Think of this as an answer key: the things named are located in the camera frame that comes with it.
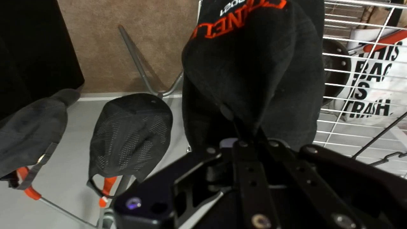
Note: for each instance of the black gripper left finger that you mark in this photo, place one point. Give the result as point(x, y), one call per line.
point(249, 182)

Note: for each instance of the long metal hook orange tip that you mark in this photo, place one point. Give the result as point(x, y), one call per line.
point(108, 186)

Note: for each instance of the black speaker box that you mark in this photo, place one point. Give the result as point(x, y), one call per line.
point(33, 51)

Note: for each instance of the short orange pole hook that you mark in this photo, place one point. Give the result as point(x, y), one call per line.
point(32, 192)

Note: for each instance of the black cap orange lettering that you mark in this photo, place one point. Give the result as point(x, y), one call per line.
point(254, 76)

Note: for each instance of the thin grey metal rod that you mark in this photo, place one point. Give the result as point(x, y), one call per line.
point(140, 61)

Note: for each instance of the black clothes hanger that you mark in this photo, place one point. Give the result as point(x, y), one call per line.
point(381, 134)

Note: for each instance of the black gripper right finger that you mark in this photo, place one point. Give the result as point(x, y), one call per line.
point(322, 191)

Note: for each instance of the black cap red B logo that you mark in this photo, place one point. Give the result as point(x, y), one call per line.
point(29, 131)

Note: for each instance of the black mesh-back cap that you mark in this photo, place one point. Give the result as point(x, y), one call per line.
point(127, 135)

